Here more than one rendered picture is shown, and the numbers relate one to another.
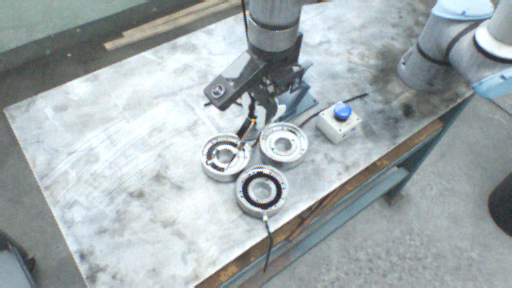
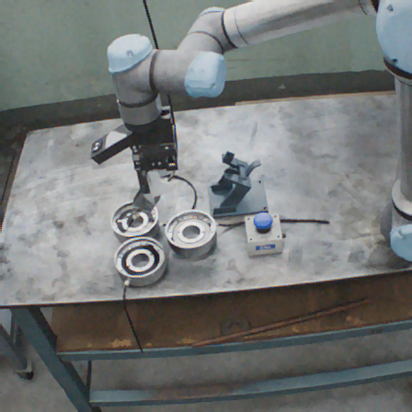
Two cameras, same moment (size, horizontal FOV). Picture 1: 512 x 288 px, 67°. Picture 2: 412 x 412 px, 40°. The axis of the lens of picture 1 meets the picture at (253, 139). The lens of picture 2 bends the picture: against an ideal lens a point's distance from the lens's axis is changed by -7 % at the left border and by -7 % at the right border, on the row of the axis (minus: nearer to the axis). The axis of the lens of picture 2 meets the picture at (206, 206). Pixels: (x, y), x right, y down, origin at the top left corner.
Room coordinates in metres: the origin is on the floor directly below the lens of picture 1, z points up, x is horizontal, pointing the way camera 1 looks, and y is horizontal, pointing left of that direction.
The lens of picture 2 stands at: (-0.07, -0.68, 1.76)
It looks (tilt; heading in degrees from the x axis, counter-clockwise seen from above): 46 degrees down; 45
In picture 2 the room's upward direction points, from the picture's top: 8 degrees counter-clockwise
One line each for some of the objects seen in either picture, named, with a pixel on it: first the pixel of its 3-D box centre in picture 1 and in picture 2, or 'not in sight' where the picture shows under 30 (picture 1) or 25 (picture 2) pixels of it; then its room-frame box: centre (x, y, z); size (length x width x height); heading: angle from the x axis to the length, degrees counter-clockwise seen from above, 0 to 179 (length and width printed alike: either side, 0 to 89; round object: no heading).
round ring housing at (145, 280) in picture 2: (261, 192); (141, 262); (0.38, -0.03, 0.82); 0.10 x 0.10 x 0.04
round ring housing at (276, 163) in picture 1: (282, 146); (191, 234); (0.49, -0.07, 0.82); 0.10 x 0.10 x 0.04
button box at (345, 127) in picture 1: (340, 121); (266, 234); (0.58, -0.20, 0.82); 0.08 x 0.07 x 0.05; 131
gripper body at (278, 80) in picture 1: (271, 65); (151, 139); (0.48, -0.02, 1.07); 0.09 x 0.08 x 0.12; 132
